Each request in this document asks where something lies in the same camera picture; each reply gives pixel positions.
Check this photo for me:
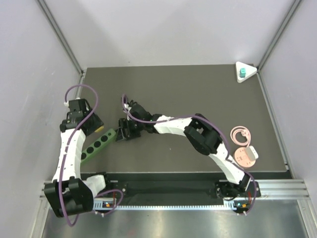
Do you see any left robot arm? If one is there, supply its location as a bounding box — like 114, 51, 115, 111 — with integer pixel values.
44, 109, 112, 218

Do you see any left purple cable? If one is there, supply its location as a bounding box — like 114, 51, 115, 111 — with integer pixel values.
58, 84, 124, 227

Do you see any teal plug adapter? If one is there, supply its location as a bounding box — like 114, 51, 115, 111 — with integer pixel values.
239, 68, 246, 78

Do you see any white triangular socket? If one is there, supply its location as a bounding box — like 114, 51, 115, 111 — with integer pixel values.
235, 61, 258, 83

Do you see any yellow plug adapter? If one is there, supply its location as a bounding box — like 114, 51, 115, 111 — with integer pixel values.
95, 126, 104, 132

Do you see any pink round socket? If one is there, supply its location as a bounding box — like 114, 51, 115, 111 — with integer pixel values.
234, 147, 256, 168

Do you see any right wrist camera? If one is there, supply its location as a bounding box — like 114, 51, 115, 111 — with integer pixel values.
123, 103, 132, 115

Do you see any white plug adapter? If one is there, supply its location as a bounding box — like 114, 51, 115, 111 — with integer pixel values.
245, 146, 259, 161

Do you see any green power strip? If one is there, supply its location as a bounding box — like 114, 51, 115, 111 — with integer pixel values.
81, 129, 117, 165

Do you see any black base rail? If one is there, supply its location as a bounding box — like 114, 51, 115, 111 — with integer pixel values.
96, 172, 259, 198

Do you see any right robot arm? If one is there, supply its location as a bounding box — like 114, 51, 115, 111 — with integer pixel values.
116, 101, 251, 197

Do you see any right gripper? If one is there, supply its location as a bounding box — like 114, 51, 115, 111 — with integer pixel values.
117, 118, 146, 142

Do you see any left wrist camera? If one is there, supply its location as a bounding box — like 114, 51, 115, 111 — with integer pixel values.
64, 98, 89, 116

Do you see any grey cable duct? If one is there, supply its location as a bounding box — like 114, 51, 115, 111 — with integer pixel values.
93, 199, 248, 211

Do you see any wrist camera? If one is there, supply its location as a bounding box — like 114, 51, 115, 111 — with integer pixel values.
123, 103, 132, 115
64, 98, 89, 116

